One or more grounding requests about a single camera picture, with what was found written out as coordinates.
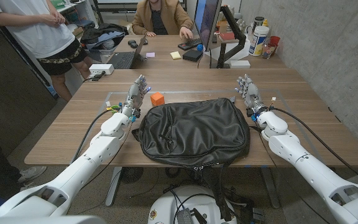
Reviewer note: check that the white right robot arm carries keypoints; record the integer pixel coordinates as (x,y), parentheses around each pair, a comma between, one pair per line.
(291,149)

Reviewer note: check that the white desk riser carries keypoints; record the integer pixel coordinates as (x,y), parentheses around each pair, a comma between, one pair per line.
(213,56)

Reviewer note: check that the black plug adapter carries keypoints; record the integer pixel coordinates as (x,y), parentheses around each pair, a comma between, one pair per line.
(99,75)

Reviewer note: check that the person in dark trousers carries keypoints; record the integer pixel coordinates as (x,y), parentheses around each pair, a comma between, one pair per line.
(31,172)

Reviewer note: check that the small black box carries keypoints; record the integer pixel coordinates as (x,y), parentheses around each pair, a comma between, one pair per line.
(192,55)

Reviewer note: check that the purple sticky notes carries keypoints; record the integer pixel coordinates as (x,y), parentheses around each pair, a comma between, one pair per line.
(150,54)

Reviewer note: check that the yellow bottle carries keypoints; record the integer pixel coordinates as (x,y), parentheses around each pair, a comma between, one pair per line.
(265,23)

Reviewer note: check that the small black round device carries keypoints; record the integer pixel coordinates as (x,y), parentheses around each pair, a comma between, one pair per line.
(131,41)

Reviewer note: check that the red book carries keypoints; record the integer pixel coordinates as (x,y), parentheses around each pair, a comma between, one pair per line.
(227,36)

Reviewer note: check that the clear glass cup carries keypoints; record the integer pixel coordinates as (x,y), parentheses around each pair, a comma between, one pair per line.
(267,51)

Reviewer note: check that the black laptop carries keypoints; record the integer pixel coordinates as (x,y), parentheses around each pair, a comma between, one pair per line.
(124,60)

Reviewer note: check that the computer monitor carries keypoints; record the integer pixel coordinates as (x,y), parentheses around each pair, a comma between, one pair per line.
(208,18)

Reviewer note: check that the seated person in brown jacket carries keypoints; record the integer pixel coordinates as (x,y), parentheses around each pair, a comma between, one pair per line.
(172,15)

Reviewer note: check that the jar with black lid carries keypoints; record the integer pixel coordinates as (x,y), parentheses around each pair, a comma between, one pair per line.
(258,21)

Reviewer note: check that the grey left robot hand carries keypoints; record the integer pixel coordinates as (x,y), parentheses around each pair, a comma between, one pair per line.
(134,95)

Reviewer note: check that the black round fan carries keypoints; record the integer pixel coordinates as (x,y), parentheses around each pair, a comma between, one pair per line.
(131,175)

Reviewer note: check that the standing person in white t-shirt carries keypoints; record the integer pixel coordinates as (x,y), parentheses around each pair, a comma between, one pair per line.
(36,31)

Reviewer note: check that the blue ball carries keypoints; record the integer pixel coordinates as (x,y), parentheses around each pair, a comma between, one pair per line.
(200,47)

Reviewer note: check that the dark brown panel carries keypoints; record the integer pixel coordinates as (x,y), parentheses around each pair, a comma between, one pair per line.
(8,93)

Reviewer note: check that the yellow sticky note pad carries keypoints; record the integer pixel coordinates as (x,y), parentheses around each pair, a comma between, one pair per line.
(175,55)

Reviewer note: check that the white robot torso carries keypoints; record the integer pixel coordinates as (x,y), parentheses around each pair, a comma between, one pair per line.
(166,208)

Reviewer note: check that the white wipes canister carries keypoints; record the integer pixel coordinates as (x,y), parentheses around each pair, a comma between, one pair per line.
(258,42)

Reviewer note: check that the grey table leg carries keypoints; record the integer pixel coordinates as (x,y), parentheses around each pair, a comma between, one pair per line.
(113,186)
(270,186)

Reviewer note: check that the black leather backpack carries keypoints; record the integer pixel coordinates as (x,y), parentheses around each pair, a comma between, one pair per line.
(194,130)

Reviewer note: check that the flat white box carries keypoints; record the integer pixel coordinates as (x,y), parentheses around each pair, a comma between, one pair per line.
(240,64)

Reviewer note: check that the orange block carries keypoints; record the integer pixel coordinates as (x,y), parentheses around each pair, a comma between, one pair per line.
(157,99)

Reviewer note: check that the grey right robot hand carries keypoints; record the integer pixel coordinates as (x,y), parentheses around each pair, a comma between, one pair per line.
(251,93)

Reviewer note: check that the black keyboard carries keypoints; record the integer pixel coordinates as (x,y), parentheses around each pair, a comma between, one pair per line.
(190,44)

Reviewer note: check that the white shelf unit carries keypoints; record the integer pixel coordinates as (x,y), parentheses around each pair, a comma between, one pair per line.
(87,12)

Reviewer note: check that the black computer mouse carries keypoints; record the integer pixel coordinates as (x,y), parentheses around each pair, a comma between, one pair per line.
(134,46)

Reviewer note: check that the white power strip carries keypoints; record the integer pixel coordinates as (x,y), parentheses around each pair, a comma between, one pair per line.
(101,68)

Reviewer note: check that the black bag with clothes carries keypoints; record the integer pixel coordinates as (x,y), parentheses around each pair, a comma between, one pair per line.
(102,32)

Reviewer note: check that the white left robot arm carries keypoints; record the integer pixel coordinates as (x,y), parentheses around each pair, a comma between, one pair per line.
(98,149)

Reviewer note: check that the red cup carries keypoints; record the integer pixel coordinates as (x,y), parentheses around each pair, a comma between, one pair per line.
(275,40)

